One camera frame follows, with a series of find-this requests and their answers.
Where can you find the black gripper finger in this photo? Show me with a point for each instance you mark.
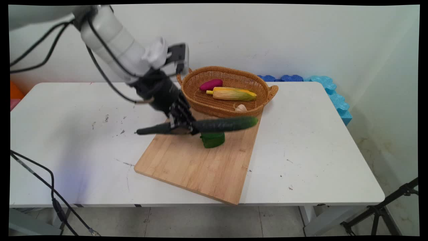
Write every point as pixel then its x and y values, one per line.
pixel 188 115
pixel 176 120

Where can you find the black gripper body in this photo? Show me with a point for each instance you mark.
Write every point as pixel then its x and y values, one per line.
pixel 158 90

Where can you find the long dark green cucumber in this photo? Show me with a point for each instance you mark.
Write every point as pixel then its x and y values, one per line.
pixel 227 124

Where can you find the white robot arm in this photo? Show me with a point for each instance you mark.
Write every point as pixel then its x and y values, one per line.
pixel 113 40

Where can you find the woven wicker basket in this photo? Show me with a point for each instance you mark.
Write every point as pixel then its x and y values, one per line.
pixel 207 102

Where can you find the green bell pepper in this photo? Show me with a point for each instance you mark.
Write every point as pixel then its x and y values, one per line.
pixel 214 140

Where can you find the purple sweet potato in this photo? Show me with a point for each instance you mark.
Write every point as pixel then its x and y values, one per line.
pixel 211 84

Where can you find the yellow corn cob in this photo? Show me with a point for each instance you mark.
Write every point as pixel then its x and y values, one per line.
pixel 234 94

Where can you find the white garlic bulb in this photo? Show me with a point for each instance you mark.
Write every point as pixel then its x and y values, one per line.
pixel 241 108

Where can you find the wooden cutting board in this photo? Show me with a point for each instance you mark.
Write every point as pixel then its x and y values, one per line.
pixel 200 177

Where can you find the dark blue foam mat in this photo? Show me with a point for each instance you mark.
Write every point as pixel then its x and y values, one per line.
pixel 267 78
pixel 291 78

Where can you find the orange object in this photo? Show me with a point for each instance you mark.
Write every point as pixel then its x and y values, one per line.
pixel 16 91

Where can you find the pink object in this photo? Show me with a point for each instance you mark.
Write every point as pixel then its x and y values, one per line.
pixel 14 104

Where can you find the black table leg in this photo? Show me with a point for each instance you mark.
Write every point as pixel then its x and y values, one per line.
pixel 67 217

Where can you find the light blue foam mat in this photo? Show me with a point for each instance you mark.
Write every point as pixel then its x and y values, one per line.
pixel 337 100

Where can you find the white table leg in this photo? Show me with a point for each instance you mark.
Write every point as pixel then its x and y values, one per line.
pixel 312 217

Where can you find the black tripod stand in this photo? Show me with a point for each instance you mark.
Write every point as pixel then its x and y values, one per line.
pixel 379 211

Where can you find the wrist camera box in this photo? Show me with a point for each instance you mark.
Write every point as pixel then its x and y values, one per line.
pixel 179 55

